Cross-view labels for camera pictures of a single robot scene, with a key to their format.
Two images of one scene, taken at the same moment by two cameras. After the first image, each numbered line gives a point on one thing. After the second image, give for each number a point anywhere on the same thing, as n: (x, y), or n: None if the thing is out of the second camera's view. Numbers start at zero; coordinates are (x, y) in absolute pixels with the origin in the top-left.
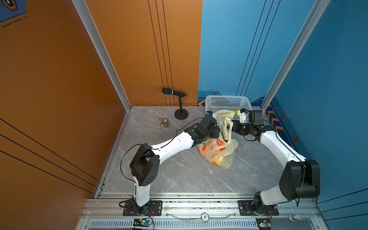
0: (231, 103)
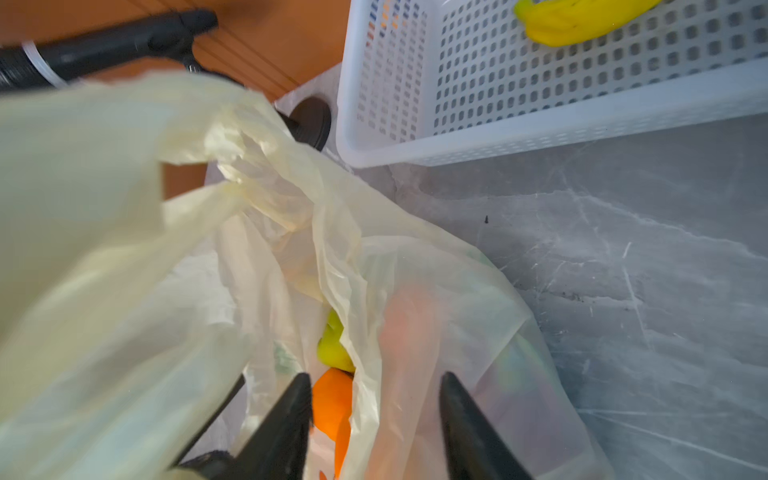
0: (436, 82)
